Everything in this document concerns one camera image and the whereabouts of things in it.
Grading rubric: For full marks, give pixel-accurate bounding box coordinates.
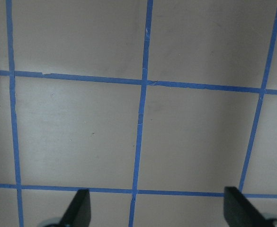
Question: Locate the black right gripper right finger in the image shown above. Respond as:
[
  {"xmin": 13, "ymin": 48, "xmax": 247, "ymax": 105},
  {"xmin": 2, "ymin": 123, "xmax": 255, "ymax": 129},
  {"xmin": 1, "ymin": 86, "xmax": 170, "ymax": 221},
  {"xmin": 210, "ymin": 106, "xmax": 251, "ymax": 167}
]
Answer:
[{"xmin": 223, "ymin": 186, "xmax": 277, "ymax": 227}]

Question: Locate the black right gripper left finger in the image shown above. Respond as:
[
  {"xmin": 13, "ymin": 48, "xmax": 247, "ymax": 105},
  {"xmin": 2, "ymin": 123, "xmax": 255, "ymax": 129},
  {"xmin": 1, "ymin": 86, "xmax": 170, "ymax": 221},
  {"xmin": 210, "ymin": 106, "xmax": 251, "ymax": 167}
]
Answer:
[{"xmin": 58, "ymin": 189, "xmax": 91, "ymax": 227}]

